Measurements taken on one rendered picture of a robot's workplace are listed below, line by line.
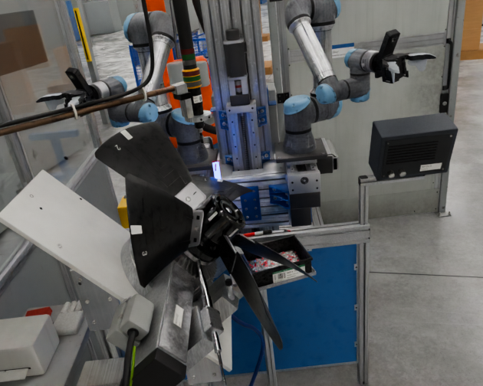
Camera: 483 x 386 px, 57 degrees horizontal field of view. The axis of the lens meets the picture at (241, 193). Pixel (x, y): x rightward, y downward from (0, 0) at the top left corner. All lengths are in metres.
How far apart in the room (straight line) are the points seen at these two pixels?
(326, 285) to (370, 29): 1.75
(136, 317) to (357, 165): 2.52
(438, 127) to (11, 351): 1.46
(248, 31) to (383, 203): 1.88
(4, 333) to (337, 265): 1.19
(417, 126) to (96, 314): 1.18
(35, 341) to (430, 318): 2.01
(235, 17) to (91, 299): 1.33
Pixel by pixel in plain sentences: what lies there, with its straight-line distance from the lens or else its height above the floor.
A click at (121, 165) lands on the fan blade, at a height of 1.36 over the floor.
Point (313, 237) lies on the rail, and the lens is 1.74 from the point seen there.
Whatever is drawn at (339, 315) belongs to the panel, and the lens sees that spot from 2.02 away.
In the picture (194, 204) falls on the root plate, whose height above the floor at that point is 1.24.
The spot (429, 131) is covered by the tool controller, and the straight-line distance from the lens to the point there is 1.63.
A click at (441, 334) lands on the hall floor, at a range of 2.61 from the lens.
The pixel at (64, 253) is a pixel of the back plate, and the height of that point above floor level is 1.24.
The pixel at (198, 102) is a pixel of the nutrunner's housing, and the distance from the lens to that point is 1.14.
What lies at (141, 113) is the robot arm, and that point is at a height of 1.34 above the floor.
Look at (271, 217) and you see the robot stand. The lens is 2.10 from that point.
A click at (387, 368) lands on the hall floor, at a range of 2.40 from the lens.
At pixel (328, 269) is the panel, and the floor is 0.66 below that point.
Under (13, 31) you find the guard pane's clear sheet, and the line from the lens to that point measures 2.00.
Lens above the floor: 1.76
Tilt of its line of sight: 26 degrees down
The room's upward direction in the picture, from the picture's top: 7 degrees counter-clockwise
